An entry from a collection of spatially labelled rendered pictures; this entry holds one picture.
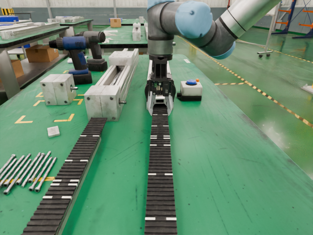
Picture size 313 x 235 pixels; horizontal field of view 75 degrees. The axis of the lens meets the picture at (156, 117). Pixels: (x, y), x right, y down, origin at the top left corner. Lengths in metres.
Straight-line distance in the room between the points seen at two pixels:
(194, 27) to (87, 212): 0.43
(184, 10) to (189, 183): 0.37
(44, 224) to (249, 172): 0.42
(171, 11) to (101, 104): 0.34
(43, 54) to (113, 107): 3.84
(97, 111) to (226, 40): 0.43
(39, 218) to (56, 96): 0.55
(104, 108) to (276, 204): 0.52
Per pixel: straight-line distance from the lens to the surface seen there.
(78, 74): 1.08
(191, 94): 0.84
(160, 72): 0.60
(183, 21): 0.50
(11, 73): 2.99
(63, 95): 0.86
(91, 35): 1.28
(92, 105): 0.69
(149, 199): 0.39
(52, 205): 0.43
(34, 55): 4.52
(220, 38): 0.59
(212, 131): 0.65
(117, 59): 1.05
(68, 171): 0.48
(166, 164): 0.46
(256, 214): 0.45
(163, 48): 0.60
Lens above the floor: 1.11
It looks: 28 degrees down
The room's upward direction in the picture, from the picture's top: straight up
